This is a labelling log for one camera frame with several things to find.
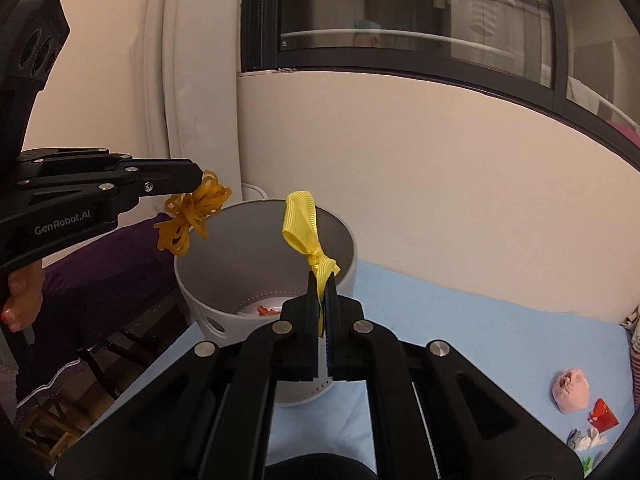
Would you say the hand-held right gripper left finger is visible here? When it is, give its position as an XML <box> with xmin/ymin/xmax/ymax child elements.
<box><xmin>54</xmin><ymin>275</ymin><xmax>321</xmax><ymax>480</ymax></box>

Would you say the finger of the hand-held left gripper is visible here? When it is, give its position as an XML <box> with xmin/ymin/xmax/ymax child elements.
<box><xmin>15</xmin><ymin>160</ymin><xmax>204</xmax><ymax>221</ymax></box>
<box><xmin>17</xmin><ymin>147</ymin><xmax>198</xmax><ymax>173</ymax></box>

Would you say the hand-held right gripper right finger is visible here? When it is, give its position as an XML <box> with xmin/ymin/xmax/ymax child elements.
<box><xmin>322</xmin><ymin>273</ymin><xmax>585</xmax><ymax>480</ymax></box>

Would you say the brown rubber band bundle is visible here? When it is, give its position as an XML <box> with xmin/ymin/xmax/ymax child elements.
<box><xmin>156</xmin><ymin>170</ymin><xmax>233</xmax><ymax>255</ymax></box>

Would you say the yellow ribbon bow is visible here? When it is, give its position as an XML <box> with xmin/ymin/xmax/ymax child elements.
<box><xmin>281</xmin><ymin>191</ymin><xmax>341</xmax><ymax>337</ymax></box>

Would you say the white round bin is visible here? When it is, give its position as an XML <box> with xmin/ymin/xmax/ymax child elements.
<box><xmin>173</xmin><ymin>200</ymin><xmax>357</xmax><ymax>407</ymax></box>

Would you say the pink cloth ball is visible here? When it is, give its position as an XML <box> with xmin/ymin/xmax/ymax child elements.
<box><xmin>551</xmin><ymin>368</ymin><xmax>591</xmax><ymax>415</ymax></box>

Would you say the red paper packet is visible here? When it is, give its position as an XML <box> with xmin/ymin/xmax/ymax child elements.
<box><xmin>586</xmin><ymin>398</ymin><xmax>620</xmax><ymax>431</ymax></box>

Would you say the person's left hand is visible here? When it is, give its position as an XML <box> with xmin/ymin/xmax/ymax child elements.
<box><xmin>0</xmin><ymin>264</ymin><xmax>45</xmax><ymax>332</ymax></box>

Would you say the dark purple cloth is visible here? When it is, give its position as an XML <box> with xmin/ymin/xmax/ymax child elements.
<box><xmin>15</xmin><ymin>212</ymin><xmax>181</xmax><ymax>408</ymax></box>

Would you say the bed with blue sheet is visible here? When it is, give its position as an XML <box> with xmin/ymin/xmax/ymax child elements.
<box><xmin>117</xmin><ymin>260</ymin><xmax>640</xmax><ymax>480</ymax></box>

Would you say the white upright mattress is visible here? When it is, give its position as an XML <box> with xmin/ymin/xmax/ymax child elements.
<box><xmin>142</xmin><ymin>0</ymin><xmax>242</xmax><ymax>201</ymax></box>

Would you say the dark framed window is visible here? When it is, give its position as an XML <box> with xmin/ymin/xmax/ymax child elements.
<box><xmin>240</xmin><ymin>0</ymin><xmax>640</xmax><ymax>161</ymax></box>

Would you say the striped blanket bundle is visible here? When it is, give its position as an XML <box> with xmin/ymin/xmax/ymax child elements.
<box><xmin>620</xmin><ymin>305</ymin><xmax>640</xmax><ymax>396</ymax></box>

